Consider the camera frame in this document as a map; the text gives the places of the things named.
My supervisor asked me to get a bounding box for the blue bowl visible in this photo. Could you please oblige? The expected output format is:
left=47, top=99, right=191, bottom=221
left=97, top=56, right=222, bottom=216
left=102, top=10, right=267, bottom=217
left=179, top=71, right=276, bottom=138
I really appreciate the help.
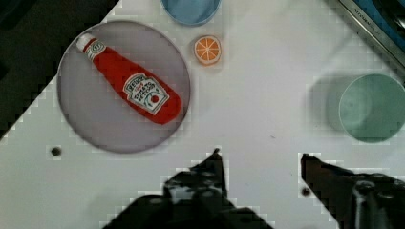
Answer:
left=160, top=0, right=222, bottom=27

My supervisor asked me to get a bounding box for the red ketchup bottle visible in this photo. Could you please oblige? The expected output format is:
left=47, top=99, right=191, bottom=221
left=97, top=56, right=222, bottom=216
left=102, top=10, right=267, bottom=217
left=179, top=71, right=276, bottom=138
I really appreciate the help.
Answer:
left=76, top=33, right=181, bottom=125

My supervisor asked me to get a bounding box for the green mug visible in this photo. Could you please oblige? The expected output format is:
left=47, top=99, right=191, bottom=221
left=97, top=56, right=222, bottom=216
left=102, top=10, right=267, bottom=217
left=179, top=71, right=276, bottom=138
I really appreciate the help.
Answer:
left=326, top=73, right=404, bottom=143

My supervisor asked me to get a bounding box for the silver toaster oven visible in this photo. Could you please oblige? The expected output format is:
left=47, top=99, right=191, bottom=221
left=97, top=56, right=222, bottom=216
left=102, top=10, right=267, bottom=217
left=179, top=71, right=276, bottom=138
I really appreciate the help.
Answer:
left=323, top=0, right=404, bottom=78

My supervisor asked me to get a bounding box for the orange slice toy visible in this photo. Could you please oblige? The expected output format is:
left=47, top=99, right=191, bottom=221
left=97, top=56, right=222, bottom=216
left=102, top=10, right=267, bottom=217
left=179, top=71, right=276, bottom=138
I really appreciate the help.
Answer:
left=193, top=35, right=222, bottom=66

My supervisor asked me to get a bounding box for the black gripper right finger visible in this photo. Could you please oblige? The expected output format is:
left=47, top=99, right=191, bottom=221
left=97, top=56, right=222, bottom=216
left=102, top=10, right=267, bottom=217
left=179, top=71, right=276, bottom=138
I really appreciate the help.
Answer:
left=301, top=154, right=405, bottom=229

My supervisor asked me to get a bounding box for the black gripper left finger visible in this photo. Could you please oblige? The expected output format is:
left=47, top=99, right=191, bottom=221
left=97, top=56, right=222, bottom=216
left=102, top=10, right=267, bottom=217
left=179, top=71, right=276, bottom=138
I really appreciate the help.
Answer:
left=102, top=150, right=273, bottom=229

